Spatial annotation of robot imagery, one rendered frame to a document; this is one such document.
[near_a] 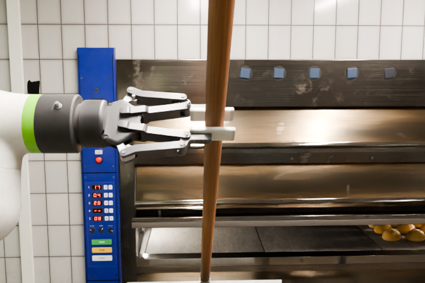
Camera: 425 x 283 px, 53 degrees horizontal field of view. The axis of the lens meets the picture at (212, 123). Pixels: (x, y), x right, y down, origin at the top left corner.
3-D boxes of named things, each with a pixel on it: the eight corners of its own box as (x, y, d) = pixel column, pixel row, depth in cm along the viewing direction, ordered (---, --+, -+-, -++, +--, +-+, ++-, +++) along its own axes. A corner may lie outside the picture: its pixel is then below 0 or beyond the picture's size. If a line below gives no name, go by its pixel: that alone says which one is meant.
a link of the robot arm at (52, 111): (26, 129, 59) (40, 78, 64) (50, 168, 68) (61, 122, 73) (70, 129, 59) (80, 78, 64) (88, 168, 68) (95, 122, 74)
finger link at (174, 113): (123, 128, 68) (122, 121, 69) (191, 119, 69) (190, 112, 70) (119, 114, 65) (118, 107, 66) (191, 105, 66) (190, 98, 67)
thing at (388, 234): (343, 205, 275) (344, 197, 275) (415, 204, 277) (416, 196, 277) (385, 242, 215) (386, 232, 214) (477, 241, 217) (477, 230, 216)
